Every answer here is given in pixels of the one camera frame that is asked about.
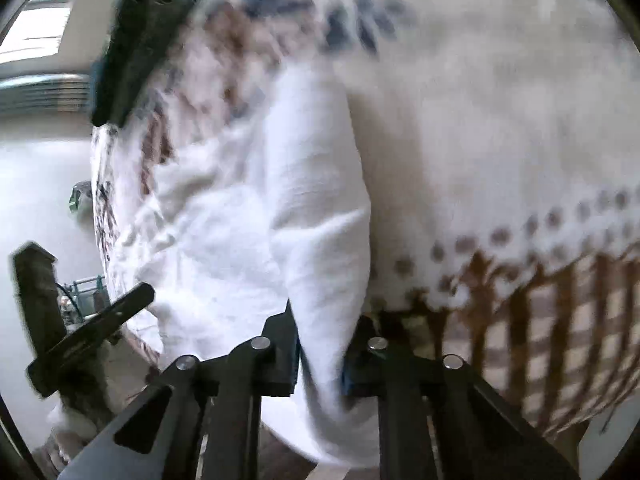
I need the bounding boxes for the folded dark blue jeans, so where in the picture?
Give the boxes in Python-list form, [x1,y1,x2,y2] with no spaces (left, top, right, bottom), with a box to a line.
[90,0,203,127]

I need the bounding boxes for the floral quilt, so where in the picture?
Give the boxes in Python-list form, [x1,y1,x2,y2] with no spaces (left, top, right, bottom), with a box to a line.
[90,0,640,311]

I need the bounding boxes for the brown checked bed sheet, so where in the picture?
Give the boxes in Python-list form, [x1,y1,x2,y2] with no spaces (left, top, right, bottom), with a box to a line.
[370,250,640,436]

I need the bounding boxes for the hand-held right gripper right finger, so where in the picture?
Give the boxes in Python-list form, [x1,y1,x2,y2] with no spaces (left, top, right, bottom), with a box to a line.
[342,312,583,480]

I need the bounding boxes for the translucent plastic bag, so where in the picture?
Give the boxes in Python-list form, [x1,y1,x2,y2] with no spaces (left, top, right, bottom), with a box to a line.
[69,180,94,216]

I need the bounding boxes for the window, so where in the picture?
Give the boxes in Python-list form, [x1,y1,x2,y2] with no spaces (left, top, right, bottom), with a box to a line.
[0,0,93,67]

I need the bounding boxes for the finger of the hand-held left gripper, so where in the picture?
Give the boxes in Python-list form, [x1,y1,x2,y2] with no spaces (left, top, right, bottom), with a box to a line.
[12,242,68,361]
[26,282,156,397]

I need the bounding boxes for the teal shoe rack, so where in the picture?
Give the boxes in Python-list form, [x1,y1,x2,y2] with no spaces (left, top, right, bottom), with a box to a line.
[57,275,113,326]

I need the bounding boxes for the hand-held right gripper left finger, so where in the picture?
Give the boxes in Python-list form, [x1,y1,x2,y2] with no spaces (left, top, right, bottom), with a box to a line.
[57,302,301,480]

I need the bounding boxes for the white pants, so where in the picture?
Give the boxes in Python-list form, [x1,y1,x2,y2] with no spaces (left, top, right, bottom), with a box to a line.
[105,60,388,468]

